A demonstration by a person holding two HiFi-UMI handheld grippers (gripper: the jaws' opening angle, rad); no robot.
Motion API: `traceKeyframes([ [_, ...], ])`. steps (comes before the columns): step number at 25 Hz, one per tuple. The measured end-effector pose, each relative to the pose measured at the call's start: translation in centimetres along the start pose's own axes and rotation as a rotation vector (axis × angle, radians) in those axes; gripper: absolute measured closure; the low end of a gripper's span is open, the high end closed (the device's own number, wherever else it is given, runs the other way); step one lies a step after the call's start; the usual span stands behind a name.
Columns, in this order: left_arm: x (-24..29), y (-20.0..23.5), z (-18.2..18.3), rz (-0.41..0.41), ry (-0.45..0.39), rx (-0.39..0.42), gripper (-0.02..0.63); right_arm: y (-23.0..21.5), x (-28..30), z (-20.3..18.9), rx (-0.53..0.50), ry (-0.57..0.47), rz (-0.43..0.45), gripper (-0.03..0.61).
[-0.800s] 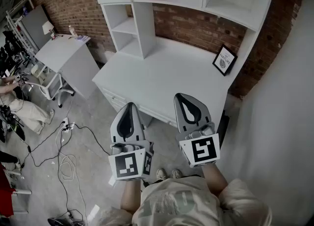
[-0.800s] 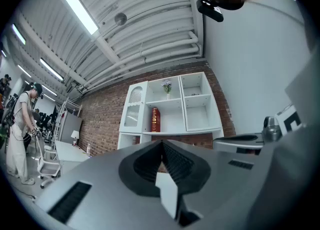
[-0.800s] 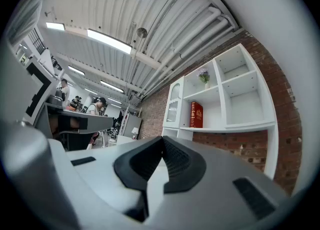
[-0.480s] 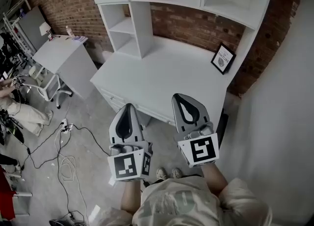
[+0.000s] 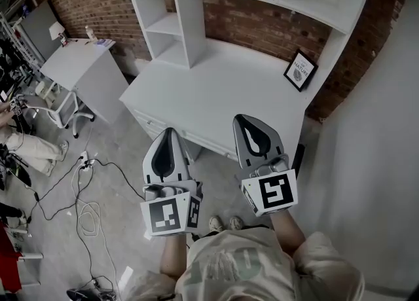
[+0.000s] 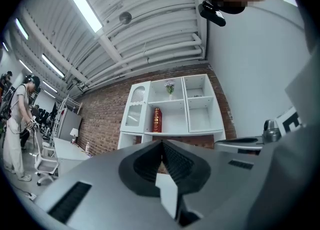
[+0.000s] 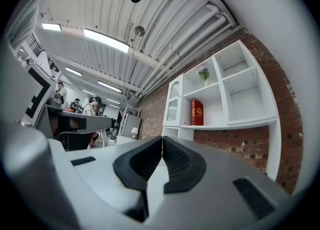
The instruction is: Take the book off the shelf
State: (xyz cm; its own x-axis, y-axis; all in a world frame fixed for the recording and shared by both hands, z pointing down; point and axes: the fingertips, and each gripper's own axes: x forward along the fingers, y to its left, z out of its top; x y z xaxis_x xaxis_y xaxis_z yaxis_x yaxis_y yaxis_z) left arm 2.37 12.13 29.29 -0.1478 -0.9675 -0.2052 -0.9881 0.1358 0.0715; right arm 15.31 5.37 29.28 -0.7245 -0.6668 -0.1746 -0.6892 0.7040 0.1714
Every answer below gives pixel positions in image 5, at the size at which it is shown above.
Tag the person's right forearm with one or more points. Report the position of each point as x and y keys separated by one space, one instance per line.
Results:
x=288 y=234

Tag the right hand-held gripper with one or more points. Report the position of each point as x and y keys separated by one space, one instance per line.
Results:
x=275 y=191

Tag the person's left shoe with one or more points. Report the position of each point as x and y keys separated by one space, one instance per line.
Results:
x=216 y=223

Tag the red furniture piece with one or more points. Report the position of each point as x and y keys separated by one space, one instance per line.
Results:
x=8 y=260

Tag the small white side table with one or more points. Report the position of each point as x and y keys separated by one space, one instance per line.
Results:
x=82 y=70

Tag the white plastic bottle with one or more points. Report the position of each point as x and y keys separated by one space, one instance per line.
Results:
x=89 y=33

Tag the white desk with hutch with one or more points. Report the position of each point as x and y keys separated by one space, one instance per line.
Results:
x=183 y=31

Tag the black framed picture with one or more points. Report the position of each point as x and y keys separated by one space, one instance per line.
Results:
x=300 y=70

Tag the person's left forearm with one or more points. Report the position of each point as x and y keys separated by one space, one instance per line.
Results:
x=173 y=257

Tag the grey panel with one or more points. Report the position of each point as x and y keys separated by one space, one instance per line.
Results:
x=39 y=31

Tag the small white table lamp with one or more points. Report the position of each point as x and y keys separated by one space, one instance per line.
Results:
x=56 y=30

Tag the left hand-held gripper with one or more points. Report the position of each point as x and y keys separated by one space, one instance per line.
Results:
x=163 y=216

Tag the person's beige shirt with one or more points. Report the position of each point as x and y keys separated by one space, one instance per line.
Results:
x=248 y=267

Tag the blue and white packet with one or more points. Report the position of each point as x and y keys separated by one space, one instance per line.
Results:
x=103 y=42

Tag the person's shoe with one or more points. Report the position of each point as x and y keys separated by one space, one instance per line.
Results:
x=216 y=223
x=236 y=222

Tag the white power strip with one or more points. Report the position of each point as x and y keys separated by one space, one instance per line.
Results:
x=83 y=160

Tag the person's right shoe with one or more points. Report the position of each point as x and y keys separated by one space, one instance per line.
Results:
x=236 y=222

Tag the white office chair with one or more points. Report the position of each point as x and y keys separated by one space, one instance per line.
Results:
x=55 y=106

